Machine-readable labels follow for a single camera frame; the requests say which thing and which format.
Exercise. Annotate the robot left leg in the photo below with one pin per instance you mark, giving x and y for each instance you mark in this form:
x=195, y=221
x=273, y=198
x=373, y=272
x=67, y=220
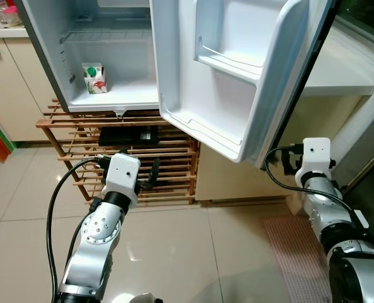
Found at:
x=136, y=298

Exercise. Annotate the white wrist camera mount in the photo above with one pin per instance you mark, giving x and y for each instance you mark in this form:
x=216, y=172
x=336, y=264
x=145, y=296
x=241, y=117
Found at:
x=316, y=158
x=120, y=177

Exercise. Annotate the wooden slatted rack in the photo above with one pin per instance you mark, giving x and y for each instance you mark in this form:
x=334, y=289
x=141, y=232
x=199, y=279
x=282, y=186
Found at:
x=174, y=151

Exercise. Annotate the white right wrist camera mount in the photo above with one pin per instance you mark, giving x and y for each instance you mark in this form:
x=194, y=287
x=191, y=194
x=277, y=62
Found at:
x=316, y=158

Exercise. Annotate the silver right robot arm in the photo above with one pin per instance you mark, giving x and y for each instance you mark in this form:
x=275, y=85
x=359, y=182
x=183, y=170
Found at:
x=325, y=208

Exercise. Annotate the flat black box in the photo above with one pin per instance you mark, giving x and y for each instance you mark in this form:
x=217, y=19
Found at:
x=127, y=136

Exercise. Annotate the cream kitchen cabinet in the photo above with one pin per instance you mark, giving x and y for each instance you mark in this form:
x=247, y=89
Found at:
x=23, y=95

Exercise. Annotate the small dark grey fridge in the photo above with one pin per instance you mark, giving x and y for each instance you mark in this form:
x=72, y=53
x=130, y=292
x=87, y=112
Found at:
x=123, y=98

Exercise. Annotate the green board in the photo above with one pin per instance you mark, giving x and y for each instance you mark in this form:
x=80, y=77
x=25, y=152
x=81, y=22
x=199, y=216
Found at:
x=0, y=129

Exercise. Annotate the dark glass sliding door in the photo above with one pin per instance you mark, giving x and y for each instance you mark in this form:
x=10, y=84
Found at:
x=373, y=208

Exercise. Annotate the white framed window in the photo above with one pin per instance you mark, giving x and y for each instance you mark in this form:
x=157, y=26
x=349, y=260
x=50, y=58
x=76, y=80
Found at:
x=363, y=12

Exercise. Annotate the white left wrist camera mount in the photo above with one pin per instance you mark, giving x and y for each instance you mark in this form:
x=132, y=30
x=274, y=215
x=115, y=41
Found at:
x=120, y=177

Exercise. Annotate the white carton green cap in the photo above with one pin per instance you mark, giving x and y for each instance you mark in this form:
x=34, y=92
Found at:
x=95, y=82

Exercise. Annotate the white lined fridge door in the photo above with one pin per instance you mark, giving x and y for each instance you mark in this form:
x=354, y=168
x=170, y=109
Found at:
x=237, y=95

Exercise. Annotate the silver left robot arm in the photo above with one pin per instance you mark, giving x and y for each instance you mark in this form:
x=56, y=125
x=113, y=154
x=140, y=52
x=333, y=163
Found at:
x=92, y=252

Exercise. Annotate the pink floor mat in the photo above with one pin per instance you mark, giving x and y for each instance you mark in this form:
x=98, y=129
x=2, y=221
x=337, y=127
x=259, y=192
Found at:
x=287, y=252

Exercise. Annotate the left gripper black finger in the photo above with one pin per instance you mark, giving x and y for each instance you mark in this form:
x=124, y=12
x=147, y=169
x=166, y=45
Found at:
x=122, y=152
x=155, y=172

